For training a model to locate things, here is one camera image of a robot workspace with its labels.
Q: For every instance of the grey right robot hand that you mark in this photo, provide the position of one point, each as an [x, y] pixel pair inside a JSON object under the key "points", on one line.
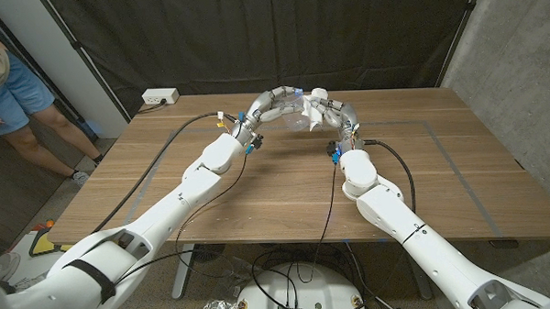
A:
{"points": [[345, 120]]}

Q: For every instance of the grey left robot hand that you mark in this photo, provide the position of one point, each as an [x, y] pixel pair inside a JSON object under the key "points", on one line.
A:
{"points": [[262, 109]]}

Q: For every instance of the white tissue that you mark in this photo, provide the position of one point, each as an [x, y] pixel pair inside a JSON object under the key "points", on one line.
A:
{"points": [[314, 121]]}

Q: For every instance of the clear plastic measuring cup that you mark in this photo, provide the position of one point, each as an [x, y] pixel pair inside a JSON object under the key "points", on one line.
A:
{"points": [[296, 119]]}

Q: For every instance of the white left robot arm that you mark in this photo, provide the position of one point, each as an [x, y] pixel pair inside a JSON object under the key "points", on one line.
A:
{"points": [[167, 213]]}

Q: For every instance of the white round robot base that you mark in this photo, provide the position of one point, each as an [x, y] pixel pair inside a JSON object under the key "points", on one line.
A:
{"points": [[326, 295]]}

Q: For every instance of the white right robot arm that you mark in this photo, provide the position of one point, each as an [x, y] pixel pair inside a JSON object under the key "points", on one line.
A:
{"points": [[410, 232]]}

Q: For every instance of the black backdrop curtain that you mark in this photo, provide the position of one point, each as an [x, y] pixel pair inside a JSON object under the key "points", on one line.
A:
{"points": [[271, 40]]}

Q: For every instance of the white power strip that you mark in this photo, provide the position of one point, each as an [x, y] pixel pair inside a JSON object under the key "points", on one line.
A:
{"points": [[160, 96]]}

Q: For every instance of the black round fan grille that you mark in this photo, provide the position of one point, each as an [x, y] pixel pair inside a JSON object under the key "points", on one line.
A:
{"points": [[208, 252]]}

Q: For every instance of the black backdrop stand pole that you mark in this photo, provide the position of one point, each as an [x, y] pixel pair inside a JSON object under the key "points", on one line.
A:
{"points": [[470, 5], [75, 44]]}

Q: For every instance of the clear plastic floor bag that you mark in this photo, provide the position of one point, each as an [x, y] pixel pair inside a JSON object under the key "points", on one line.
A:
{"points": [[235, 277]]}

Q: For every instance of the grey table leg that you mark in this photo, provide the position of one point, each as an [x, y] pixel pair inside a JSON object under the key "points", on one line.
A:
{"points": [[419, 278]]}

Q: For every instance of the white table leg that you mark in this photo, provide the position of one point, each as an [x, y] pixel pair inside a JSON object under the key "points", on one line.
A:
{"points": [[185, 268]]}

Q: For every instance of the person in blue shorts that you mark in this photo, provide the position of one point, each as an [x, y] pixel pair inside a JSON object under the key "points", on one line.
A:
{"points": [[7, 90]]}

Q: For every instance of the yellow black floor mat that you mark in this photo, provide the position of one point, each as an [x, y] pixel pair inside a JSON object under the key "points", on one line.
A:
{"points": [[44, 245]]}

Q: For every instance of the grey white sneaker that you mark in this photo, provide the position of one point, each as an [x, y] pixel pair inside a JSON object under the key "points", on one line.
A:
{"points": [[1, 267], [29, 282]]}

